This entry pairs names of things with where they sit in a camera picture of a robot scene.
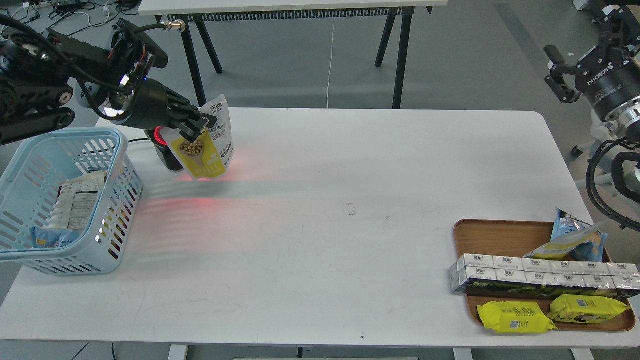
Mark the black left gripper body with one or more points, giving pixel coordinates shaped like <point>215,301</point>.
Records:
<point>610,83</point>

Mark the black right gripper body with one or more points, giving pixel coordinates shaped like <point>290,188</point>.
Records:
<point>151,108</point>

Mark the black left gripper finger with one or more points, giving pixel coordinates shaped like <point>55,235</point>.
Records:
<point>619,23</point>
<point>556,81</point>

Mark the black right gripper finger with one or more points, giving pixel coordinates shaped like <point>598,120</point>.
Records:
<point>183,115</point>
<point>190,129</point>

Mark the yellow white nut snack pouch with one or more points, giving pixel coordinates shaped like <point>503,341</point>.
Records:
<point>209,156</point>

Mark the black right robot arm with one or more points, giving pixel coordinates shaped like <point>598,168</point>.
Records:
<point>40,74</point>

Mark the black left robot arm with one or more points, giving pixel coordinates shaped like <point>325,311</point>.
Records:
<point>625,117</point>

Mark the white snack bag in basket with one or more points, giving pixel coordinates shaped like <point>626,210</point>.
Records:
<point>76,201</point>

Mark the blue yellow snack bag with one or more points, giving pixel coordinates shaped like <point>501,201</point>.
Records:
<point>573,237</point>

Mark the light blue plastic basket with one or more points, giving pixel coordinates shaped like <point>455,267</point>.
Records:
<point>29,189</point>

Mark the blue snack bag in basket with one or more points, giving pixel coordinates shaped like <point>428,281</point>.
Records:
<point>51,238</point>

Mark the silver boxed snack multipack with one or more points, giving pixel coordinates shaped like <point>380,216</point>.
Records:
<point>525,278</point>

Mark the yellow snack pack right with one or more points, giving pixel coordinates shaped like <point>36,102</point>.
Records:
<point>585,309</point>

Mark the yellow snack pack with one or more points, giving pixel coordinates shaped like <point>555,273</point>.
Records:
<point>515,317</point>
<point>585,309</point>

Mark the yellow snack pack left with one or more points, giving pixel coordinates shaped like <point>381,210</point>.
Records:
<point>515,317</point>

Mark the black barcode scanner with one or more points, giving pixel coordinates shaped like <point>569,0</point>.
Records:
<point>162,149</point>

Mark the white table with black legs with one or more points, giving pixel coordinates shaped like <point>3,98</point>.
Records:
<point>199,12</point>

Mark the brown wooden tray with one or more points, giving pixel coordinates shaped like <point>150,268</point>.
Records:
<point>495,237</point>

